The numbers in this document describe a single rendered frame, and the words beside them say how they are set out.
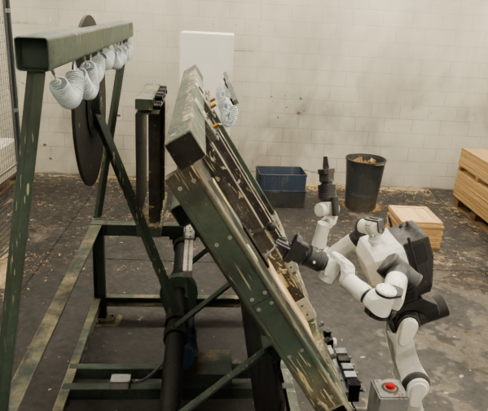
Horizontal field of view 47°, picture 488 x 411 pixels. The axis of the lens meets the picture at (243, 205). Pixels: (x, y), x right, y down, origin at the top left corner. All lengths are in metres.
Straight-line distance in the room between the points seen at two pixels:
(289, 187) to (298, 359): 4.97
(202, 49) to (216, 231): 4.53
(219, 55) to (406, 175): 3.47
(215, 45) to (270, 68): 1.61
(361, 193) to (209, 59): 2.48
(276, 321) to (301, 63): 5.97
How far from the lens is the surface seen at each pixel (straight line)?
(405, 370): 2.94
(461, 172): 7.71
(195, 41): 6.27
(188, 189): 1.83
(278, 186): 6.95
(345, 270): 2.24
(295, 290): 2.70
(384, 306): 2.17
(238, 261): 1.92
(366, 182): 7.02
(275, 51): 7.69
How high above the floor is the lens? 2.30
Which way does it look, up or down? 19 degrees down
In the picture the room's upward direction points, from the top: 3 degrees clockwise
